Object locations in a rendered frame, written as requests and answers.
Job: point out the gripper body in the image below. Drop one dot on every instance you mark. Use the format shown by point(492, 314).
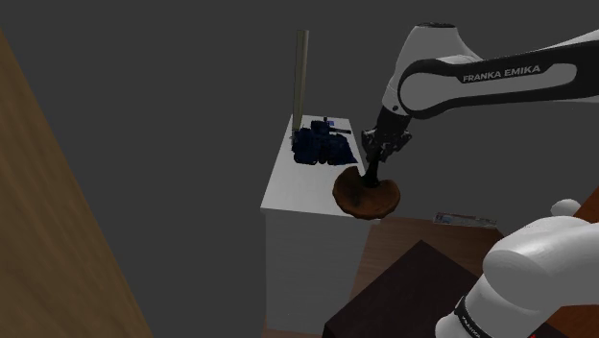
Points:
point(372, 174)

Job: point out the brown wooden bowl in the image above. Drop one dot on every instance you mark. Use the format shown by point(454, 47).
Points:
point(362, 201)

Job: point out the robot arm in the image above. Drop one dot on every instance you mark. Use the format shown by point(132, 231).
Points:
point(486, 93)

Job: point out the dark blue toy tank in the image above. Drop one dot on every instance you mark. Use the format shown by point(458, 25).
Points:
point(323, 145)

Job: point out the flat pale book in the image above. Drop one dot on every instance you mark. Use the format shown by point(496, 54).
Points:
point(463, 219)

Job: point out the white cabinet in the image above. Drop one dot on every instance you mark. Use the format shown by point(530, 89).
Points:
point(302, 262)

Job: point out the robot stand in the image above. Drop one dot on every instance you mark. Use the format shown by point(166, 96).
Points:
point(412, 290)

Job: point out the brown wooden panel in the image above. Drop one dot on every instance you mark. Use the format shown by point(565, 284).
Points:
point(42, 224)

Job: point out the tall beige post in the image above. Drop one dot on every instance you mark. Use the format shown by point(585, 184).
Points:
point(300, 79)

